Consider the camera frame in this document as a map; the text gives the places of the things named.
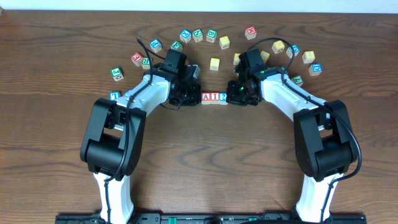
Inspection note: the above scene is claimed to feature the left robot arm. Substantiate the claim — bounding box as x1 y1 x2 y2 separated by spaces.
80 49 201 223

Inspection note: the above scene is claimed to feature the yellow block right tilted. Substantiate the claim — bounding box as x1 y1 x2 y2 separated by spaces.
261 50 270 63

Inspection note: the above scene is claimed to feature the green F block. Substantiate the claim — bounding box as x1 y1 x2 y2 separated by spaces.
170 40 183 52

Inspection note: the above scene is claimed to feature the blue L block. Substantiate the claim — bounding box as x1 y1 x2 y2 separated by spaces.
109 91 121 100

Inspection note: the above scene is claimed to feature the yellow 8 block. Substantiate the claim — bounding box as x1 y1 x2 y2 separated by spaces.
302 51 316 64

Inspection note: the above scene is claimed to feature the blue D block right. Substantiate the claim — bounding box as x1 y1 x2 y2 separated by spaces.
308 63 323 76

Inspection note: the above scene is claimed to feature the blue D block upper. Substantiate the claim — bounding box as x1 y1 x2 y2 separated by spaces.
286 44 300 58

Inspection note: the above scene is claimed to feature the red A block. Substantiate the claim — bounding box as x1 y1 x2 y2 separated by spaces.
201 92 211 105

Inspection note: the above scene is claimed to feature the red W block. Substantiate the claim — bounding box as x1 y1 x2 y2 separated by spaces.
245 26 257 40

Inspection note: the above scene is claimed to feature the yellow S block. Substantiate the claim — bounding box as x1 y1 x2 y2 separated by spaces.
210 58 220 71

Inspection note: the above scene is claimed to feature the yellow block top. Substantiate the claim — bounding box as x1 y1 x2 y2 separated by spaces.
219 36 230 49

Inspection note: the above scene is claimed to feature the yellow block upper right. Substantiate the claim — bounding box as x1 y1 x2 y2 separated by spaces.
272 40 285 54

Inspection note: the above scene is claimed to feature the green J block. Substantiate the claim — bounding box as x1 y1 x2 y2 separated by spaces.
110 67 124 82

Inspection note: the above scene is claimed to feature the blue P block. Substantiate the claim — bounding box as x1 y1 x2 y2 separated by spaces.
150 39 162 53

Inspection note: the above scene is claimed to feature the green N block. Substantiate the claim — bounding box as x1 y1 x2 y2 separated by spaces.
192 29 203 42

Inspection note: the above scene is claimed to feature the blue d block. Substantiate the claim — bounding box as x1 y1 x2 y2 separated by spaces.
286 44 300 58
308 63 323 76

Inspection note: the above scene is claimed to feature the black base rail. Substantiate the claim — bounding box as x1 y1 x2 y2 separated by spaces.
55 212 367 224

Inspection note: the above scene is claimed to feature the green R block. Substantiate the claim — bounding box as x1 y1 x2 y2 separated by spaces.
141 57 152 70

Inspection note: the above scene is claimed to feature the green B block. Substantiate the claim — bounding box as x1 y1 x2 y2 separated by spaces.
206 29 217 43

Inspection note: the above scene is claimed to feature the blue X block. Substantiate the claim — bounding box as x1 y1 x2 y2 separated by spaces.
179 29 192 44

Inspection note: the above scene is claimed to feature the yellow O block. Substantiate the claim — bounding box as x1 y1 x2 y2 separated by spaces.
233 53 240 67

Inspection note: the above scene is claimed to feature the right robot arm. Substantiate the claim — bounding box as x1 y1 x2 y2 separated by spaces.
226 49 361 223

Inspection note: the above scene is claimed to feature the red I block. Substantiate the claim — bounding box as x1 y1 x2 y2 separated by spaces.
210 92 220 105

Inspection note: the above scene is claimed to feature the blue 2 block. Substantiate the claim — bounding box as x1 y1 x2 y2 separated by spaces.
220 92 228 105

